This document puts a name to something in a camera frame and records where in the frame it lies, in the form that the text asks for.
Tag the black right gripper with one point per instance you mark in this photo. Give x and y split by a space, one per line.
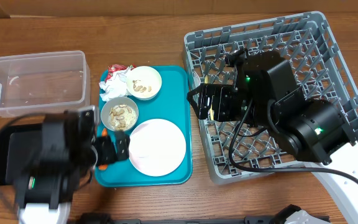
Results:
220 91

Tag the red snack wrapper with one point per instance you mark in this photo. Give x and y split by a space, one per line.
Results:
117 69

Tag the grey dishwasher rack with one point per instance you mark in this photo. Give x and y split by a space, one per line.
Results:
307 41

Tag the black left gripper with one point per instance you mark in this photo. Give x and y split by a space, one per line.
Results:
110 155

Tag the orange carrot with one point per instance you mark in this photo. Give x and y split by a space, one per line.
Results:
104 135

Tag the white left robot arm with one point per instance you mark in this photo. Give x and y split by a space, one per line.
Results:
69 149

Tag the cream bowl with peanuts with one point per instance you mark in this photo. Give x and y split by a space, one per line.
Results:
144 82

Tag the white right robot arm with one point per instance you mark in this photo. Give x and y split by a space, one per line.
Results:
265 95

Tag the grey bowl with peanuts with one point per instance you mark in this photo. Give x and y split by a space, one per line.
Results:
119 114

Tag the yellow plastic utensil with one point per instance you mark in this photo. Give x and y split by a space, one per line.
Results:
211 113

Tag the white round plate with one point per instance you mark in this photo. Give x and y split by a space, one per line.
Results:
157 147

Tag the clear plastic bin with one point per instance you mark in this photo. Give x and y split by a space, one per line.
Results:
46 82

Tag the white plastic fork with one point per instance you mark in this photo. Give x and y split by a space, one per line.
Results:
196 79

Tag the black plastic bin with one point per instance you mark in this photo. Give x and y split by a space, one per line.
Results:
19 146

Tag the teal plastic tray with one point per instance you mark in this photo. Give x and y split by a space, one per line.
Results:
170 104

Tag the crumpled white napkin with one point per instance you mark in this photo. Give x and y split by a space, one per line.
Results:
115 86

